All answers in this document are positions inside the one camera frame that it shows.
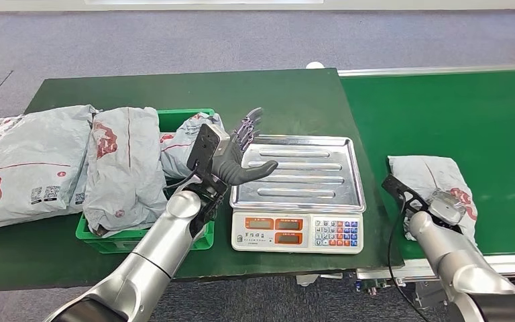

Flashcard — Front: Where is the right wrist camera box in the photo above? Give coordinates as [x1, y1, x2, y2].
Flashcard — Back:
[382, 174, 432, 217]

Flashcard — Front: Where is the pillow-shaped grey parcel bag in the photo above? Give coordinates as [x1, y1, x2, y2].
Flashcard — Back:
[387, 155, 478, 246]

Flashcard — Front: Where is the green conveyor belt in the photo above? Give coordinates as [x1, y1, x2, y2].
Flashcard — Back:
[341, 69, 515, 261]

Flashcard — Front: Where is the steel weighing tray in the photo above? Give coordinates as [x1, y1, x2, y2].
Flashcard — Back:
[229, 134, 367, 213]

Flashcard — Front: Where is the grey parcel bag red print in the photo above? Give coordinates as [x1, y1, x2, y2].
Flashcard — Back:
[160, 111, 225, 180]

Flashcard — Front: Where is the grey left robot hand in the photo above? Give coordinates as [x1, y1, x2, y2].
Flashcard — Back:
[213, 107, 279, 186]

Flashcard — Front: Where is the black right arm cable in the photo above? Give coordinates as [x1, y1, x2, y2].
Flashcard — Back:
[387, 195, 432, 322]

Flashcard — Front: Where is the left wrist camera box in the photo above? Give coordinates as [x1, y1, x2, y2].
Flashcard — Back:
[186, 123, 231, 172]

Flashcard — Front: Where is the white electronic scale body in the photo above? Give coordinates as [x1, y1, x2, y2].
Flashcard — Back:
[231, 209, 365, 255]

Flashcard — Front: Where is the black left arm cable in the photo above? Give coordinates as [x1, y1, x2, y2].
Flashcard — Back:
[162, 168, 201, 192]

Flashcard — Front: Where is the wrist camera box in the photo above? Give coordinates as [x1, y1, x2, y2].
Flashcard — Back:
[186, 123, 231, 172]
[382, 174, 432, 217]

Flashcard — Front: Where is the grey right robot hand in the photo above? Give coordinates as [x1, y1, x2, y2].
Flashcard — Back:
[426, 187, 467, 227]

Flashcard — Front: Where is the green plastic crate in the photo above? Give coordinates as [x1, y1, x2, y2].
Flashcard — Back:
[75, 107, 216, 255]

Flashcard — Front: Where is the large flat grey parcel bag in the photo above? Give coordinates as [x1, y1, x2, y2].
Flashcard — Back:
[0, 105, 99, 235]

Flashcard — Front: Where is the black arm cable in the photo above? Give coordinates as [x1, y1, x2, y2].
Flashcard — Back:
[387, 195, 432, 322]
[162, 168, 201, 192]

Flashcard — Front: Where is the grey table foot bracket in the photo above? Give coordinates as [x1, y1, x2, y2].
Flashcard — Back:
[296, 272, 345, 288]

